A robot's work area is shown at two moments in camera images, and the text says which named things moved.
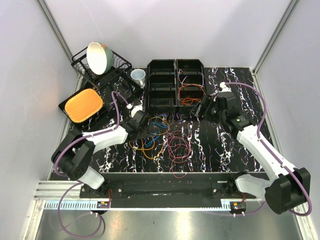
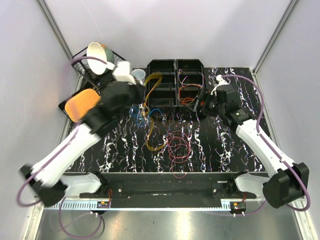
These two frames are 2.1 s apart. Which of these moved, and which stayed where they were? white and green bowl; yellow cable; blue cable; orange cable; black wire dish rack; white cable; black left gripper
Moved: black left gripper; yellow cable; blue cable
Stayed: white and green bowl; black wire dish rack; orange cable; white cable
